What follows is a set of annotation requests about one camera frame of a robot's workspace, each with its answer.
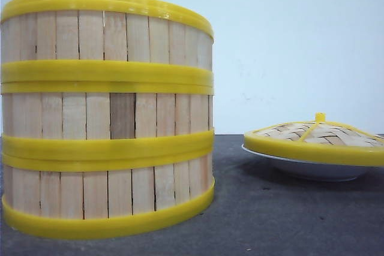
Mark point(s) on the woven bamboo steamer lid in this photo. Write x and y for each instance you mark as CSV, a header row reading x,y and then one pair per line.
x,y
317,141

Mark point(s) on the bamboo steamer basket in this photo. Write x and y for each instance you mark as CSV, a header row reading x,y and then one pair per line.
x,y
130,203
94,131
104,46

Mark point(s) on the white plate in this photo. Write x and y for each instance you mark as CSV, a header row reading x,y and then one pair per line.
x,y
314,170

